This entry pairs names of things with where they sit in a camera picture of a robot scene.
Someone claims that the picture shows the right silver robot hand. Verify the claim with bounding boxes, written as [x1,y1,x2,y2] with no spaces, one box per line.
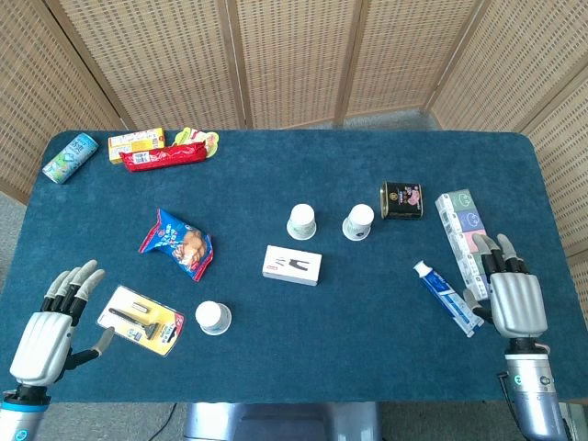
[462,232,550,341]

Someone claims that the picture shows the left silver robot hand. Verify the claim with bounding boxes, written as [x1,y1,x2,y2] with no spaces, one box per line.
[8,259,115,387]

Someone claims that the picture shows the white paper cup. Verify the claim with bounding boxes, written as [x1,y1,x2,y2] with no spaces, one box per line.
[195,300,232,336]
[342,203,376,242]
[286,203,319,241]

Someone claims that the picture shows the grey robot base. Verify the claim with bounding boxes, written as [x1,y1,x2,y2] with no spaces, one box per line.
[183,401,382,441]

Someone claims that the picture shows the blue white toothpaste tube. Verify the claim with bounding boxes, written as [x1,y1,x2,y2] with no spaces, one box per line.
[412,260,485,339]

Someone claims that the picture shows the pastel tissue multipack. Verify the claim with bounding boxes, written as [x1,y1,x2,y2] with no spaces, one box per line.
[435,188,492,302]

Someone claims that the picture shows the yellow razor blister pack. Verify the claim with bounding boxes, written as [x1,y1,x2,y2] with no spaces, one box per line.
[96,284,186,357]

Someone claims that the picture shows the black rectangular tin can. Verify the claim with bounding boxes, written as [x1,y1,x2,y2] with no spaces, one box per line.
[379,181,424,221]

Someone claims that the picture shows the blue cookie snack bag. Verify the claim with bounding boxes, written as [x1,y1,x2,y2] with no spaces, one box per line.
[138,208,215,283]

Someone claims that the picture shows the light blue beverage can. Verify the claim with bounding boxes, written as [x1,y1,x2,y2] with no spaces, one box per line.
[41,132,100,185]

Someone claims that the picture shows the red biscuit package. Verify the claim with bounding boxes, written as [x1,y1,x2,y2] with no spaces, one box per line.
[119,141,207,173]

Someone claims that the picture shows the yellow cardboard box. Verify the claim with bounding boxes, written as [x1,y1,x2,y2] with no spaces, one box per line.
[107,127,166,165]

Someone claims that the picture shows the white box black print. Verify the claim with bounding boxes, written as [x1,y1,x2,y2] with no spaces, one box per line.
[262,244,323,287]

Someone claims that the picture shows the blue table cloth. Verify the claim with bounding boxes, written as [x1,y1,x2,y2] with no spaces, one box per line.
[0,130,588,405]

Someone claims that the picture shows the yellow green snack pouch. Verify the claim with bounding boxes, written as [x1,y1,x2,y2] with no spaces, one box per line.
[173,127,221,159]

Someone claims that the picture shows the woven bamboo folding screen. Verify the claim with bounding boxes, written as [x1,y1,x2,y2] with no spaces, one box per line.
[0,0,588,322]

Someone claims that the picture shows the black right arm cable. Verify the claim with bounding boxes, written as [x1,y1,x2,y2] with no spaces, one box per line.
[495,374,518,414]

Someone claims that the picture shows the black floor cable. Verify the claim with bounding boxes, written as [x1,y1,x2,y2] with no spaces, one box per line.
[146,402,178,441]

